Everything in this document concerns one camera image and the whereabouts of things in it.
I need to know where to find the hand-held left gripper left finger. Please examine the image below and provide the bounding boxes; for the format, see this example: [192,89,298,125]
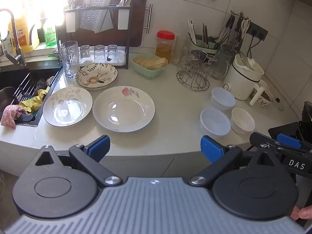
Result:
[32,135,123,188]

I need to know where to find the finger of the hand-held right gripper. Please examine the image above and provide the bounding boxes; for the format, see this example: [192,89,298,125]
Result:
[277,134,312,152]
[249,132,285,152]

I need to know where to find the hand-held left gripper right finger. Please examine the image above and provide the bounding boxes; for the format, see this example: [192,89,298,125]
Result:
[188,135,279,188]

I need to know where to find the white ceramic bowl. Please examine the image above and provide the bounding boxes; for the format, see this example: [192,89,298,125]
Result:
[230,107,255,134]

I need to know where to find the clear plastic bowl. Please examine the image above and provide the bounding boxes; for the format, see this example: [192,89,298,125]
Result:
[210,87,236,114]
[200,107,231,139]

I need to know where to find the pink flower plate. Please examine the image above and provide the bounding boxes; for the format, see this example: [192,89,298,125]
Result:
[92,86,156,133]

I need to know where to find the grey leaf pattern plate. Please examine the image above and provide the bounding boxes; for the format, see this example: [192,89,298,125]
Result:
[43,87,93,127]

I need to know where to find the brown floral plate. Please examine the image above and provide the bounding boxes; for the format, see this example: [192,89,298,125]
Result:
[76,63,118,90]

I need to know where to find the person's right hand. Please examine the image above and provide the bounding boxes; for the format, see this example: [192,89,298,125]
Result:
[291,205,312,221]

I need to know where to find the white electric cooker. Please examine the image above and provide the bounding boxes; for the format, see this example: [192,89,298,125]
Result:
[223,54,265,101]

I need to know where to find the yellow cloth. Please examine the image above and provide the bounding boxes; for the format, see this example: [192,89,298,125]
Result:
[19,89,50,114]

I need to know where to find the glass pitcher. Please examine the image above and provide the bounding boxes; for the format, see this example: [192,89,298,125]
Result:
[212,45,232,80]

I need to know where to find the steel wool scrubber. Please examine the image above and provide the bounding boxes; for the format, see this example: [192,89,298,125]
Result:
[35,78,49,90]

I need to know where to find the clear glass goblet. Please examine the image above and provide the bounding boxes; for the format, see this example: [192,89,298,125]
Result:
[179,54,195,71]
[205,54,217,74]

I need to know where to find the green plastic basket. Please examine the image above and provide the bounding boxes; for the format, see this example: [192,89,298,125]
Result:
[132,53,168,80]

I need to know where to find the tall textured glass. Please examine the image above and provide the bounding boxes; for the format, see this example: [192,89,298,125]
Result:
[60,41,80,80]

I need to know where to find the pink cloth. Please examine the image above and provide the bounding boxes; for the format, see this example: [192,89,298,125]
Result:
[1,104,27,128]

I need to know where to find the small clear glass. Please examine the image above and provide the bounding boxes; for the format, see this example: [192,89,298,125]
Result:
[80,45,93,62]
[107,44,119,62]
[94,44,106,62]

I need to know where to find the black sink drain rack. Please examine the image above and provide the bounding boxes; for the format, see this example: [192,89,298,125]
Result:
[12,73,39,103]

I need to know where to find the purple glass cup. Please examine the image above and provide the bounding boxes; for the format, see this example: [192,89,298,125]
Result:
[191,50,207,60]

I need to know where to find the pile of wooden sticks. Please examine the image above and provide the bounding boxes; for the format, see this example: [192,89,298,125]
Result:
[135,56,168,71]

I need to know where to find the green utensil holder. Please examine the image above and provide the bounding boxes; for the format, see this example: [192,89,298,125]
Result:
[188,35,220,54]

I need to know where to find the steel pot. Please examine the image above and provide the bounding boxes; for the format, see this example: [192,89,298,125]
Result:
[0,86,15,117]

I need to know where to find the row of hanging utensils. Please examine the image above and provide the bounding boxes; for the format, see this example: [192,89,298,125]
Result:
[214,15,244,51]

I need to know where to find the black dish rack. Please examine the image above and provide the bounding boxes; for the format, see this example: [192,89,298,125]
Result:
[57,4,133,70]

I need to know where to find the scissors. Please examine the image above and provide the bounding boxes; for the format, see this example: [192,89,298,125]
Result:
[241,19,250,39]

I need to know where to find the red lid glass jar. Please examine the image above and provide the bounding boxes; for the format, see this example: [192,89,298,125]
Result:
[155,30,175,63]

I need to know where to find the black sink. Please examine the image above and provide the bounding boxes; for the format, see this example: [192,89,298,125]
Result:
[0,62,64,127]

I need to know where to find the green dish soap bottle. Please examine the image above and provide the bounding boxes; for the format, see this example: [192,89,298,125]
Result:
[43,18,58,47]

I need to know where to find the steel kitchen faucet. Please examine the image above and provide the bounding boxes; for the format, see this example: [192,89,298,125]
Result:
[0,8,27,67]

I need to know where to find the white cutlery holder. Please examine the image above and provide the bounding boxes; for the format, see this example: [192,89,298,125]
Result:
[65,8,80,33]
[118,5,131,30]

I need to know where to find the slim steel faucet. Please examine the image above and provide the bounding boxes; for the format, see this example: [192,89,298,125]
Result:
[29,22,44,46]

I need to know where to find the yellow detergent bottle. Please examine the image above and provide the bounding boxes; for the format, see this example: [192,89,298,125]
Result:
[8,12,41,53]

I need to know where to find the silver embossed sheet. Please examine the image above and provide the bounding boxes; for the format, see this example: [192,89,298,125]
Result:
[80,0,115,33]

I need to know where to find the wooden cutting board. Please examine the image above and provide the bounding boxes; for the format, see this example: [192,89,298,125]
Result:
[71,0,153,48]

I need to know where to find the white mug with handle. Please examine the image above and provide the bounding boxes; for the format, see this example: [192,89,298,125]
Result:
[249,80,275,108]

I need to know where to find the wire glass holder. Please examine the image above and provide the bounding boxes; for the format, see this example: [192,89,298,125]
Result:
[177,50,210,92]

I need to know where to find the black power cable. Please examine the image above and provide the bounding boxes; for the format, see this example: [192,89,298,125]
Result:
[247,36,255,58]

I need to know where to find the black wall outlet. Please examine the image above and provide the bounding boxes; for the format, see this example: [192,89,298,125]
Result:
[246,21,269,41]

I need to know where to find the wall hook rail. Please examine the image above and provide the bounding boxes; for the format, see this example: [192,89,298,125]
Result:
[230,11,250,20]

